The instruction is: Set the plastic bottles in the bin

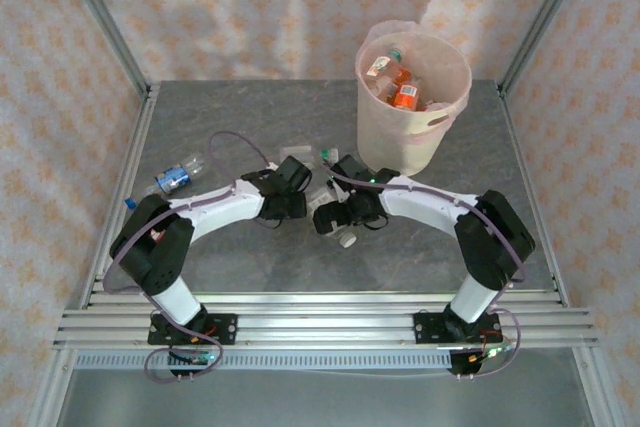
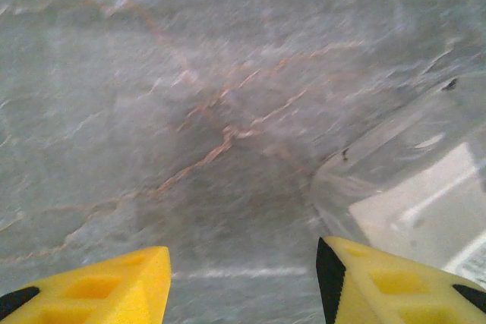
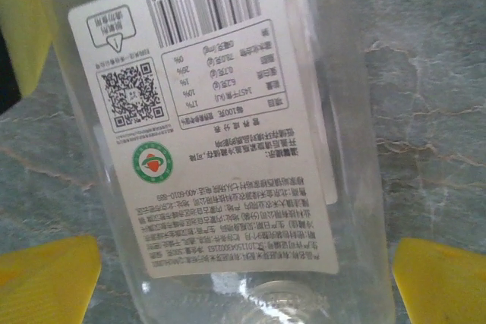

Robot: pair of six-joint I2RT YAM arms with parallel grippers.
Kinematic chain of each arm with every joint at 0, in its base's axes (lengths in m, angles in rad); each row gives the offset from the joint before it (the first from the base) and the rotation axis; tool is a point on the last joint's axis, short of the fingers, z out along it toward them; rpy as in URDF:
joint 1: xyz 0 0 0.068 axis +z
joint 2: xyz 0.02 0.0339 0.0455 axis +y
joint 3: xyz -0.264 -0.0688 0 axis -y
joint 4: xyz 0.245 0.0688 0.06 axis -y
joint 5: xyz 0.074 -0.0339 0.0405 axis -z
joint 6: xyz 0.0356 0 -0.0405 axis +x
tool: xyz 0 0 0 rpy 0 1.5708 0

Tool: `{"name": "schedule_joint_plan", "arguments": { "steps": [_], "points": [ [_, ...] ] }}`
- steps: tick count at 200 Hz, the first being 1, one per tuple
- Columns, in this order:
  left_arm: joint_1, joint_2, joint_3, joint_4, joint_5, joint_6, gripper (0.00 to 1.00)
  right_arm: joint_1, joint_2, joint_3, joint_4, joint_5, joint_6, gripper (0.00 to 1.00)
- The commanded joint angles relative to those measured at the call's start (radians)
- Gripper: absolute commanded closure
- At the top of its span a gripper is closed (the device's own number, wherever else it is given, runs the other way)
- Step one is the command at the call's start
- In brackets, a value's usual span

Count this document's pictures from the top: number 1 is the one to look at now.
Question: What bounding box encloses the clear square bottle green cap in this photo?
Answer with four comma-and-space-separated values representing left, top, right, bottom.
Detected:
278, 145, 341, 171

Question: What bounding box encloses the orange cap orange white bottle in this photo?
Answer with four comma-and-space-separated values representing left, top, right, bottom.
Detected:
389, 81, 424, 111

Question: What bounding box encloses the clear bottle white crane label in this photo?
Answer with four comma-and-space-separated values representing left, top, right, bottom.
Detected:
368, 45, 407, 80

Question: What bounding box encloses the cream plastic waste bin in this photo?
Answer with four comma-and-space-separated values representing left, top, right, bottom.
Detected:
355, 31, 474, 177

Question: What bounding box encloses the blue label blue cap bottle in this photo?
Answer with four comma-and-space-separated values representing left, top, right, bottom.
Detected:
124, 151, 209, 210

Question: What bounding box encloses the small circuit board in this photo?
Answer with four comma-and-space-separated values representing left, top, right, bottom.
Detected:
169, 349, 219, 369
467, 344, 516, 366

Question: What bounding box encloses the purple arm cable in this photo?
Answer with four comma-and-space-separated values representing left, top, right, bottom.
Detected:
102, 130, 281, 299
322, 160, 530, 299

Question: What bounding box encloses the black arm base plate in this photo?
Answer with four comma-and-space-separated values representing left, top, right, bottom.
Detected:
412, 311, 501, 347
148, 311, 239, 347

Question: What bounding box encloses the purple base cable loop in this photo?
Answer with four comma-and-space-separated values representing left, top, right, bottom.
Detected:
143, 329, 225, 386
449, 306, 524, 381

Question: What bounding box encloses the grey slotted cable tray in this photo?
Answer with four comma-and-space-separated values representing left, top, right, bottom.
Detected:
74, 349, 484, 374

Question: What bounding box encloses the aluminium table side rail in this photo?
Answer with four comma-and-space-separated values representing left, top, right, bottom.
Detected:
74, 84, 161, 309
496, 81, 571, 308

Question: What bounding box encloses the aluminium frame post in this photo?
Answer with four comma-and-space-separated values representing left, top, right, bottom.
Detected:
52, 0, 154, 98
497, 0, 596, 96

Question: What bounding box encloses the aluminium frame leg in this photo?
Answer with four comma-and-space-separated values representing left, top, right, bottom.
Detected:
569, 346, 634, 427
24, 346, 76, 427

